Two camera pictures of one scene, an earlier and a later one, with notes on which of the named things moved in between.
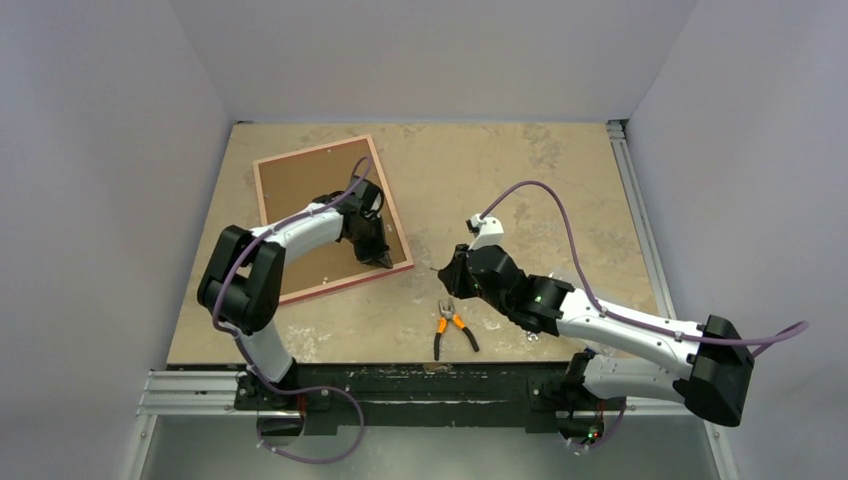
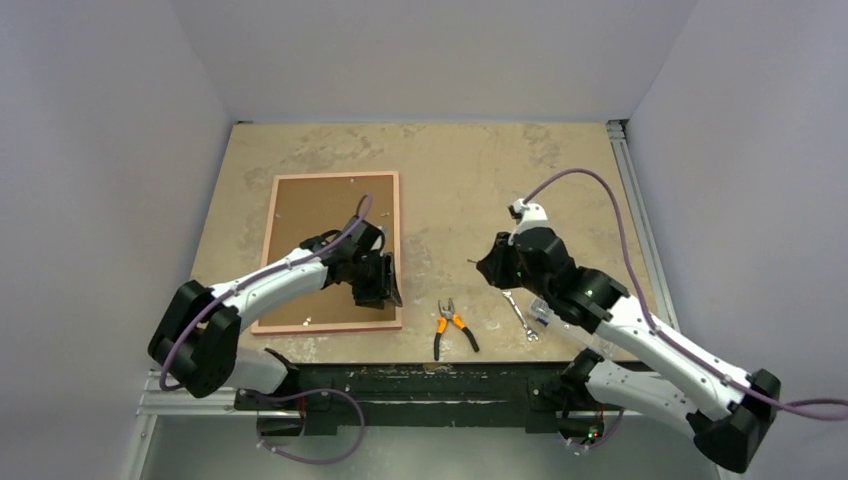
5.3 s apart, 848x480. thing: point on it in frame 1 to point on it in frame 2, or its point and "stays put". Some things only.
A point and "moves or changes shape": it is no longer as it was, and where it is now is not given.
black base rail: [328, 396] stays put
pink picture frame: [290, 183] moves or changes shape
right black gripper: [463, 273] to [500, 258]
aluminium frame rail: [618, 132] stays put
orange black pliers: [449, 313] stays put
